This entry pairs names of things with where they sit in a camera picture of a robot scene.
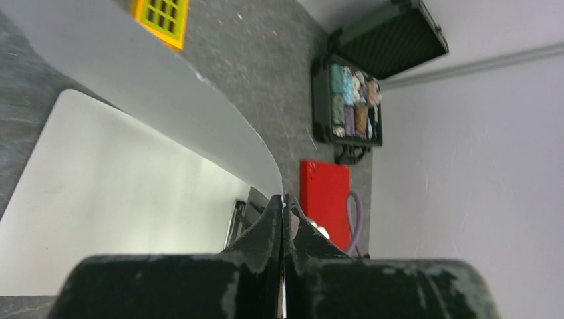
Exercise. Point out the printed paper sheet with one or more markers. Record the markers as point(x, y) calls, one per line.
point(99, 45)

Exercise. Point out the red folder with black inside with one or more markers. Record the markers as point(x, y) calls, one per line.
point(323, 192)

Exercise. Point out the white card sheet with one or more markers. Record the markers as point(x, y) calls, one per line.
point(100, 182)

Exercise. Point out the yellow green toy block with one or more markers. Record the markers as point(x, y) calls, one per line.
point(166, 19)

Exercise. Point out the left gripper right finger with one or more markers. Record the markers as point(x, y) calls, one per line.
point(322, 281)

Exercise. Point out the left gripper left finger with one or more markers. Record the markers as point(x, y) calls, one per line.
point(242, 281)

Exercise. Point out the black poker chip case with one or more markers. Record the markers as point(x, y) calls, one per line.
point(345, 79)

